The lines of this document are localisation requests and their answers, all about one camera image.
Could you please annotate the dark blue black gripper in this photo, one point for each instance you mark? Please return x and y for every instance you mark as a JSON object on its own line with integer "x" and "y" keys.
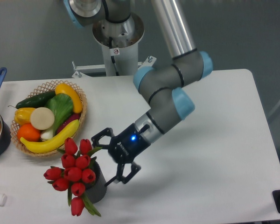
{"x": 128, "y": 147}

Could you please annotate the red tulip bouquet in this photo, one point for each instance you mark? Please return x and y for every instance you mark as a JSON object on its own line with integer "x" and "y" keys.
{"x": 75, "y": 174}

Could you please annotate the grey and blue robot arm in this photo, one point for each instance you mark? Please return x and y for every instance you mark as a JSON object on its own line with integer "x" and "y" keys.
{"x": 162, "y": 89}

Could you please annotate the dark grey ribbed vase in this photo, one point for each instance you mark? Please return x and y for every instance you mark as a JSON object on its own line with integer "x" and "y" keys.
{"x": 97, "y": 190}

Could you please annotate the purple eggplant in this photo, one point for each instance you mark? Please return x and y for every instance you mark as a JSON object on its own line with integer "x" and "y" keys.
{"x": 71, "y": 118}

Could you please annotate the green bok choy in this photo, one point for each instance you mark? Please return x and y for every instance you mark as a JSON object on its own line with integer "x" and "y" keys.
{"x": 61, "y": 105}

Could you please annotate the woven wicker basket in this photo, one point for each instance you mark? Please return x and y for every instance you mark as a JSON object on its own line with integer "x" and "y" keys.
{"x": 45, "y": 87}

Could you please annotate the yellow banana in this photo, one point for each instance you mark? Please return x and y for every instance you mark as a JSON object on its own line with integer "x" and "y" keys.
{"x": 53, "y": 143}

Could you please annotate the beige round disc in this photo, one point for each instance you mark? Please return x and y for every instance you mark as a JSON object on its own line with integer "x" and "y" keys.
{"x": 42, "y": 118}

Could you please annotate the yellow squash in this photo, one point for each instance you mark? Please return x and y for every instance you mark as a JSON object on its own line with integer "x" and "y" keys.
{"x": 68, "y": 90}

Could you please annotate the orange fruit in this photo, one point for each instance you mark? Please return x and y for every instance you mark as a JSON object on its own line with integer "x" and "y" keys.
{"x": 28, "y": 132}

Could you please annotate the green cucumber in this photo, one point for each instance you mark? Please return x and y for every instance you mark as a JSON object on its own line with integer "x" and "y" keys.
{"x": 36, "y": 101}

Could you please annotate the yellow bell pepper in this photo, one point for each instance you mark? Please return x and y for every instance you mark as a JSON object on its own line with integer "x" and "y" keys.
{"x": 22, "y": 115}

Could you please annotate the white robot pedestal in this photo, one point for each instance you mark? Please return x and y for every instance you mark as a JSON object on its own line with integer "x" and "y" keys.
{"x": 119, "y": 44}

